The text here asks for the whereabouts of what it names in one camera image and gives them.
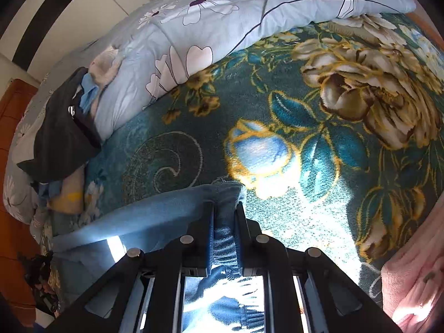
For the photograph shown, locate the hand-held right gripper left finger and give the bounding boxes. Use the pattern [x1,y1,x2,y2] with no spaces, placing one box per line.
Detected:
[45,199,217,333]

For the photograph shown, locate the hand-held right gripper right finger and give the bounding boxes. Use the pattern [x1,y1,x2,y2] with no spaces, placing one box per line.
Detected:
[234,201,399,333]

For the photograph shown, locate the blue pants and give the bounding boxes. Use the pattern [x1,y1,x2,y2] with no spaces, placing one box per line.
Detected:
[52,180,274,333]

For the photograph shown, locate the teal floral blanket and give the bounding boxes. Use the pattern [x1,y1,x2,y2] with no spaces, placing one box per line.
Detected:
[52,12,444,306]

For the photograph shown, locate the cream yellow cloth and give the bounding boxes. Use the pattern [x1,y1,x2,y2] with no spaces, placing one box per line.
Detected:
[46,164,88,215]

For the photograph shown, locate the dark object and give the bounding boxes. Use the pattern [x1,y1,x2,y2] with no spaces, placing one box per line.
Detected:
[17,251,60,317]

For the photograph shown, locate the pink fuzzy garment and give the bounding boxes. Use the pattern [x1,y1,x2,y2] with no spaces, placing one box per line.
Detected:
[380,215,444,333]

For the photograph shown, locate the black garment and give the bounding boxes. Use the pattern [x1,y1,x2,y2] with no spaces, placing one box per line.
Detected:
[17,67,103,184]

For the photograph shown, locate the light blue shirt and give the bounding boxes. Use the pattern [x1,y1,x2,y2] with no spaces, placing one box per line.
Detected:
[78,74,102,116]

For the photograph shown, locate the light blue floral quilt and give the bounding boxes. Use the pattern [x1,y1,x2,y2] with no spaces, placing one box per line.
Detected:
[3,0,417,228]

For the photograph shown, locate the wooden bed frame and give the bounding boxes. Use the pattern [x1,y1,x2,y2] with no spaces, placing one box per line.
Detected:
[0,78,56,321]

